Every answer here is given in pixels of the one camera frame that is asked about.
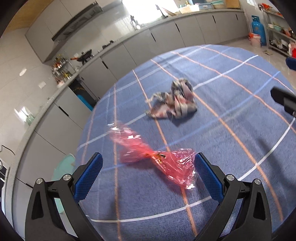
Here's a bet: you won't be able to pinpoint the pink cellophane wrapper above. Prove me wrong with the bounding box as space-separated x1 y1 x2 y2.
109 123 197 190

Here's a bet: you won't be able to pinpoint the plaid cloth rag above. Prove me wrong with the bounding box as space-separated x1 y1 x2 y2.
146 78 198 120

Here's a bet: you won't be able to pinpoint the teal trash bin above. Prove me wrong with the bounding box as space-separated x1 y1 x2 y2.
52 154 75 214

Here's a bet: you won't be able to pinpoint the kitchen faucet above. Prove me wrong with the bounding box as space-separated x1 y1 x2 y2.
156 4 167 19

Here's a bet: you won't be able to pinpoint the metal storage shelf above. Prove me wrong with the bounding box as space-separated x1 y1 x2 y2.
258 3 295 57

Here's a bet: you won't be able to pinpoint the white pink bucket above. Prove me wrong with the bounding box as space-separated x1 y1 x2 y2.
248 33 261 48

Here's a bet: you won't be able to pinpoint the blue gas cylinder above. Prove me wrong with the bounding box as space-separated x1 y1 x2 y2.
251 16 267 46

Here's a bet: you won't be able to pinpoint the grey lower cabinets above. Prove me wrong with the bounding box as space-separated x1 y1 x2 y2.
5 9 248 235

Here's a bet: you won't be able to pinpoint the grey cabinets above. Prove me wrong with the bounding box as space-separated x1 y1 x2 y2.
25 0 122 63
5 9 248 235

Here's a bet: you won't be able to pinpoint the black silver microwave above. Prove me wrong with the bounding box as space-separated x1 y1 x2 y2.
0 159 10 214

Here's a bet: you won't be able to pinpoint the blue plaid tablecloth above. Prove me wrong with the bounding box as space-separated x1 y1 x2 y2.
76 45 295 240

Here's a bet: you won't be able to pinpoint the wooden cutting board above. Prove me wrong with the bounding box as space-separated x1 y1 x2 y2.
225 0 240 9

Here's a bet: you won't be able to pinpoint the green ceramic teapot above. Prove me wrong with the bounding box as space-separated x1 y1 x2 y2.
26 114 35 126

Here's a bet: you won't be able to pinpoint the spice rack with bottles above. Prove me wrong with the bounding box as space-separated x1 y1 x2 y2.
51 55 76 85

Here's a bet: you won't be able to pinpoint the black wok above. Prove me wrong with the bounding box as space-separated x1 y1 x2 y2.
70 49 93 65

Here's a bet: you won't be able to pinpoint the grey upper cabinets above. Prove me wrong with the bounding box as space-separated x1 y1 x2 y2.
25 0 122 63

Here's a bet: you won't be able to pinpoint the black range hood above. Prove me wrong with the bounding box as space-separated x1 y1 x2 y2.
52 2 103 42

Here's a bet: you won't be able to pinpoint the microwave power cable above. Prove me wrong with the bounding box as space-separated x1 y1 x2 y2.
0 144 16 156

